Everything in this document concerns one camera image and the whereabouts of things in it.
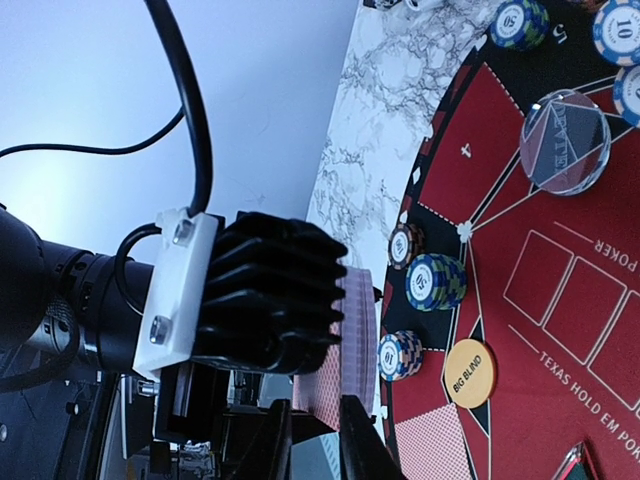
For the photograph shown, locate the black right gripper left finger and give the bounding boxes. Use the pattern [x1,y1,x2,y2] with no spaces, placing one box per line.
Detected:
[249,399,292,480]

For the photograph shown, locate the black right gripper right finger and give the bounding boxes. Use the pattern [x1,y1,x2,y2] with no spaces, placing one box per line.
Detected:
[339,395,403,480]

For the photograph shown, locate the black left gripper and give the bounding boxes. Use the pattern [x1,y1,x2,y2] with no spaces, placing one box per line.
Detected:
[153,362,320,479]

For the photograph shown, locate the red playing card deck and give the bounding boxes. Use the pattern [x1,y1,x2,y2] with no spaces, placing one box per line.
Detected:
[292,267,378,431]

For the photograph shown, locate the grey 10 chips seat two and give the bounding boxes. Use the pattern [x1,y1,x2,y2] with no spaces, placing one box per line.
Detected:
[377,330,424,382]

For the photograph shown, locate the orange big blind button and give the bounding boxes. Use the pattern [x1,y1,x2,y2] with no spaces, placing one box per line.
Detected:
[444,338,497,409]

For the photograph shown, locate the green 50 chips seat three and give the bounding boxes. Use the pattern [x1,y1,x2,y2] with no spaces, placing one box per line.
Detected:
[405,253,468,311]

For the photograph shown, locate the clear round dealer button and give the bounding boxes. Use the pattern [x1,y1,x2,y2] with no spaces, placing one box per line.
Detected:
[519,89,611,196]

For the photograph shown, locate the grey 10 chip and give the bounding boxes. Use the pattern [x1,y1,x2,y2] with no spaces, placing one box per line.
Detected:
[613,65,640,128]

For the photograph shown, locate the green 50 chip seat five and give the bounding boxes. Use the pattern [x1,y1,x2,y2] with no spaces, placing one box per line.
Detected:
[490,0,550,51]

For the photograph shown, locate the red 100 chip seat five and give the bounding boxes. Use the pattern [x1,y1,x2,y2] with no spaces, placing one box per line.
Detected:
[593,0,639,67]

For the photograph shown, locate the red cards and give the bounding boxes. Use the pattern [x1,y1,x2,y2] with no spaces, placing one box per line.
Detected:
[395,403,470,479]

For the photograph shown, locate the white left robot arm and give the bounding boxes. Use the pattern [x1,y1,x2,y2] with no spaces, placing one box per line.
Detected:
[1,209,347,443]

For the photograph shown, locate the round red black poker mat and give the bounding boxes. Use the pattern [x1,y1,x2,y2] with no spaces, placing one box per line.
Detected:
[381,1,639,479]

